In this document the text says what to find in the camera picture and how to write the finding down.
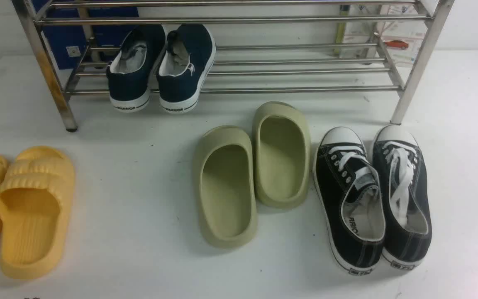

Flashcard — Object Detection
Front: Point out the right navy slip-on sneaker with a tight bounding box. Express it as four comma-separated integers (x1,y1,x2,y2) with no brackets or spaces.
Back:
156,23,217,114

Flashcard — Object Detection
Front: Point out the white poster with red car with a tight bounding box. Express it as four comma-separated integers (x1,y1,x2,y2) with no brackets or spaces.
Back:
334,4,427,67

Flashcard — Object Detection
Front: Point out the right olive green slipper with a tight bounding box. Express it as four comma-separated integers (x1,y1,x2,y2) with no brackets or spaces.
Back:
252,101,311,210

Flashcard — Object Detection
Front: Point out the olive green slipper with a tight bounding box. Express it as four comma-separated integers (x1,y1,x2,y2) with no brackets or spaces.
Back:
252,101,311,210
192,125,258,250

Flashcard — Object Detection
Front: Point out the left navy slip-on sneaker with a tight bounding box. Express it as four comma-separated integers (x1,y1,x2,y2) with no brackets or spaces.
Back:
106,24,166,113

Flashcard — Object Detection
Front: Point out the blue box behind rack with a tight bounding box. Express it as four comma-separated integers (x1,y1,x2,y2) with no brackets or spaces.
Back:
43,6,139,69

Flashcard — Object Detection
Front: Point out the right yellow slide sandal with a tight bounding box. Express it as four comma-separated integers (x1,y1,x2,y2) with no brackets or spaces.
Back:
0,146,76,279

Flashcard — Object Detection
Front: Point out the black canvas sneaker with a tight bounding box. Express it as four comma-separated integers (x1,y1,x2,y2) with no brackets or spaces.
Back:
371,125,432,271
312,127,386,276

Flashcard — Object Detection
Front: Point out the left olive green slipper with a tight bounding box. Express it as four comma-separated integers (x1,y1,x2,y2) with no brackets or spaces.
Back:
192,125,258,250

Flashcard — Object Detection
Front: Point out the stainless steel shoe rack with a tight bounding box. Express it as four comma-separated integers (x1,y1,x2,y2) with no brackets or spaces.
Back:
12,0,454,132

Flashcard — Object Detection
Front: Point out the navy slip-on sneaker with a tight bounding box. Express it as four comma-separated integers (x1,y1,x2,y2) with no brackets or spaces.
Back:
106,24,166,113
156,23,217,114

